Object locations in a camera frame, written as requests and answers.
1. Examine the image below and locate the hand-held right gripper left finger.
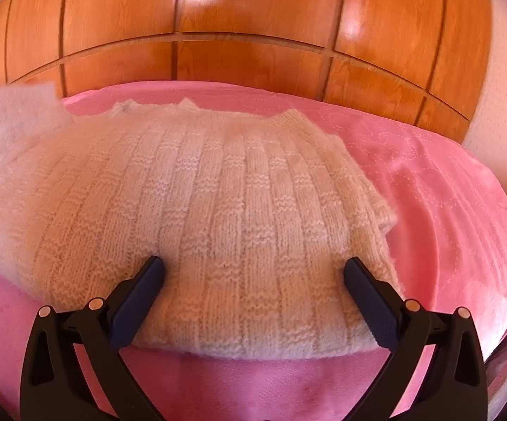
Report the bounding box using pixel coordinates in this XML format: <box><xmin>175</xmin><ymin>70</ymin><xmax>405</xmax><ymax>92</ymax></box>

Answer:
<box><xmin>19</xmin><ymin>255</ymin><xmax>167</xmax><ymax>421</ymax></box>

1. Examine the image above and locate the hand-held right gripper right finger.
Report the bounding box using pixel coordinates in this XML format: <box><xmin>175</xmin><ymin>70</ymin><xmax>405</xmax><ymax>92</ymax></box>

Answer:
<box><xmin>343</xmin><ymin>257</ymin><xmax>488</xmax><ymax>421</ymax></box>

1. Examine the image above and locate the cream knitted sweater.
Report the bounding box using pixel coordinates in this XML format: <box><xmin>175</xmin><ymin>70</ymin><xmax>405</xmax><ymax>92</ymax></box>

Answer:
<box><xmin>0</xmin><ymin>81</ymin><xmax>406</xmax><ymax>359</ymax></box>

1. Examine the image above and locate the pink blanket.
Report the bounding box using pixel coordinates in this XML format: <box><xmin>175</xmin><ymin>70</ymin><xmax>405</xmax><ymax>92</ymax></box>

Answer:
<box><xmin>0</xmin><ymin>80</ymin><xmax>507</xmax><ymax>421</ymax></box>

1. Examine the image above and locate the glossy wooden wardrobe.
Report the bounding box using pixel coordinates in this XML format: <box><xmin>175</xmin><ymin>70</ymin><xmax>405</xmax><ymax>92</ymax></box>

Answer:
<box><xmin>0</xmin><ymin>0</ymin><xmax>496</xmax><ymax>146</ymax></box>

